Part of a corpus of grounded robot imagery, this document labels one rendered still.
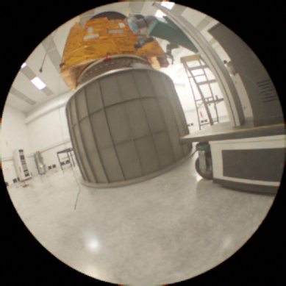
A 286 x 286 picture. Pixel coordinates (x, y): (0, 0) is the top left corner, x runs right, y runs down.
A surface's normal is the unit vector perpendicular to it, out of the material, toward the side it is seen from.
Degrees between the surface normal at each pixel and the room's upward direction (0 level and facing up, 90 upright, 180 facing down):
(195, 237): 0
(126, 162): 90
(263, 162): 90
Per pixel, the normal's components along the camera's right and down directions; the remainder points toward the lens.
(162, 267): -0.28, -0.96
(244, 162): -0.87, 0.28
